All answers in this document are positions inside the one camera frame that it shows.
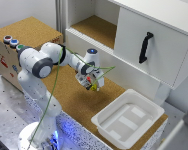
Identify blue button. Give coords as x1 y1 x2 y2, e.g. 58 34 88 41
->
9 38 20 48

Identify red button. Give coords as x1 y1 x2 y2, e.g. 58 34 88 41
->
2 35 13 45

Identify white sliding door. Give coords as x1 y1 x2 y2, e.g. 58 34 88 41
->
112 6 188 90

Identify wooden drawer box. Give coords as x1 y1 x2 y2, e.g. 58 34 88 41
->
0 16 65 93

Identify green button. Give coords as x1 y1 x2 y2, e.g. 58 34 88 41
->
15 43 26 52

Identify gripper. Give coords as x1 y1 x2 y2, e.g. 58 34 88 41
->
76 68 105 92

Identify black door handle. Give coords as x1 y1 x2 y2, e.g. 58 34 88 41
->
138 31 155 65

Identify white plastic box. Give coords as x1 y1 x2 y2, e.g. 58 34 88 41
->
90 88 166 150

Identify white cabinet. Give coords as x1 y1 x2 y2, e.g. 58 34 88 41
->
64 0 188 108

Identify yellow block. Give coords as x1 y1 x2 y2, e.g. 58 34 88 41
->
89 83 99 92

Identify green cable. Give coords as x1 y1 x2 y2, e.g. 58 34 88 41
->
26 46 116 150

